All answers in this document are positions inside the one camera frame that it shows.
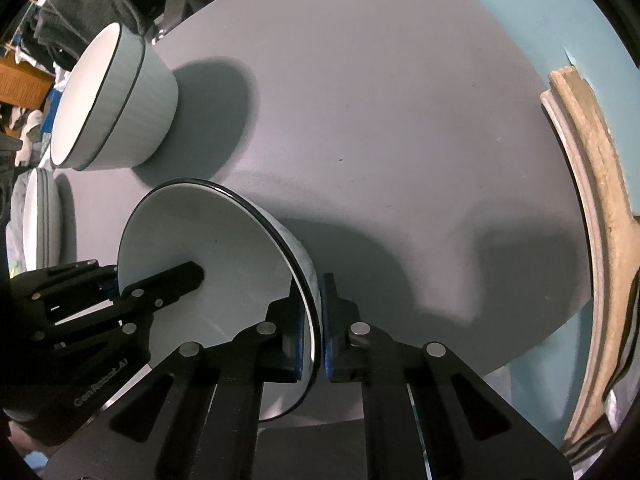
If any white plate black rim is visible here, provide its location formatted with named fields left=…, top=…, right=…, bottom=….
left=22, top=168, right=62, bottom=271

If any dark grey hoodie on chair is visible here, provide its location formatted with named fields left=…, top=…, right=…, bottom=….
left=34, top=0, right=165, bottom=70

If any wooden picture frame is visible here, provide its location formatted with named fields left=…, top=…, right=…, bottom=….
left=540, top=66, right=639, bottom=451

